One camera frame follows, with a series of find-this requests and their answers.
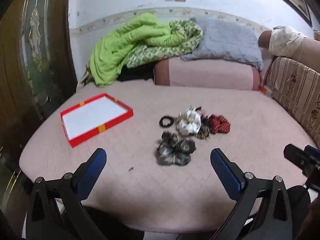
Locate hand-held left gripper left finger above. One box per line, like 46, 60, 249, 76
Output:
25, 148, 107, 240

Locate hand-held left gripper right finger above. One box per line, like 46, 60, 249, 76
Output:
210, 148, 293, 240

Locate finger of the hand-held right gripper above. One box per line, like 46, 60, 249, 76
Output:
284, 144, 320, 173
303, 144, 320, 166

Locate red scrunchie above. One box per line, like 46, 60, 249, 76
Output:
208, 114, 232, 134

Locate plaid scrunchie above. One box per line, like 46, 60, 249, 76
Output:
156, 138, 197, 167

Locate red shallow box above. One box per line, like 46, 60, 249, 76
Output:
60, 93, 134, 148

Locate white scrunchie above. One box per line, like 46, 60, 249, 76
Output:
176, 106, 202, 134

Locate leopard print scrunchie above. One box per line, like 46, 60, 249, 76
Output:
195, 123, 212, 139

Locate pink quilted mattress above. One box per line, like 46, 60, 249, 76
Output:
19, 78, 318, 234

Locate striped sofa backrest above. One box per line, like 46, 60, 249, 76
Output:
262, 56, 320, 146

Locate orange label bottle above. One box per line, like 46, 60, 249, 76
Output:
258, 85, 273, 98

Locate pink bolster pillow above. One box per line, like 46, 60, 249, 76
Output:
153, 57, 263, 92

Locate brown bolster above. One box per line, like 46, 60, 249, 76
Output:
257, 30, 320, 64

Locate dark cloth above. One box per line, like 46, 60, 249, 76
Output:
117, 64, 156, 82

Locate cream cloth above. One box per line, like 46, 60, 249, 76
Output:
268, 26, 308, 57

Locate wooden door with glass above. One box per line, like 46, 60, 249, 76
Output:
0, 0, 78, 207

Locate lime green blanket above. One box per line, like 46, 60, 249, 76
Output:
88, 12, 173, 87

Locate green patterned quilt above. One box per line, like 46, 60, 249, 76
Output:
124, 20, 204, 69

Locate black hair tie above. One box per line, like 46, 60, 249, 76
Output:
159, 115, 178, 128

